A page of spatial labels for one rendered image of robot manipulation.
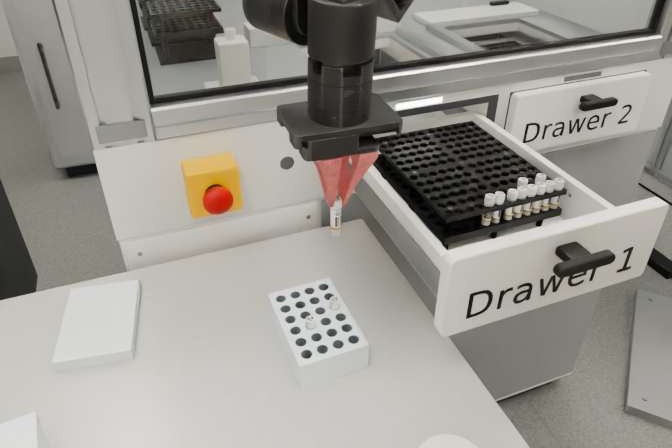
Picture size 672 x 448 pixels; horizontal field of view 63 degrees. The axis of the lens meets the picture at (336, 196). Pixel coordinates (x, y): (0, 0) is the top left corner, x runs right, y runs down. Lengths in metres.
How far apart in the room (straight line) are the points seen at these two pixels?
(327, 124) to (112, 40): 0.33
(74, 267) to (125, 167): 1.42
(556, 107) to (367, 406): 0.61
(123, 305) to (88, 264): 1.41
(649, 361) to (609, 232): 1.19
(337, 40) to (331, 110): 0.06
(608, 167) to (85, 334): 0.97
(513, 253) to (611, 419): 1.15
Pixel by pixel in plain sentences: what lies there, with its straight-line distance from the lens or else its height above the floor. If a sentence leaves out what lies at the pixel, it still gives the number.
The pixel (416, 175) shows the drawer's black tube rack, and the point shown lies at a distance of 0.75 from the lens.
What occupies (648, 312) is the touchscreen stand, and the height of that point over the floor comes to 0.03.
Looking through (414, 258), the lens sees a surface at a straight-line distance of 0.68.
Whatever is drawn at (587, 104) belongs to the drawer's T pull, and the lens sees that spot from 1.01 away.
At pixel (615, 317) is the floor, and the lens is 2.01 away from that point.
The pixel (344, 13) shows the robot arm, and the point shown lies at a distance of 0.45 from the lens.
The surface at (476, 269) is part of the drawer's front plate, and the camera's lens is 0.59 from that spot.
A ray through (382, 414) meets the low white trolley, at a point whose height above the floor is 0.76.
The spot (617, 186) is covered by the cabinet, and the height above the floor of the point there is 0.68.
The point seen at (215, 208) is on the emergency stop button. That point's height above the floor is 0.87.
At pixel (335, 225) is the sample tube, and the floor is 0.95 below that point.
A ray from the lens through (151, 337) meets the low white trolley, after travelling 0.74.
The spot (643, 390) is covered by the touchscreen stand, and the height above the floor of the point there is 0.03.
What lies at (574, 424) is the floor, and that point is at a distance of 1.67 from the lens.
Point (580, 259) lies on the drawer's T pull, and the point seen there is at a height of 0.91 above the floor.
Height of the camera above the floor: 1.28
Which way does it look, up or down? 33 degrees down
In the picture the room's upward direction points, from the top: straight up
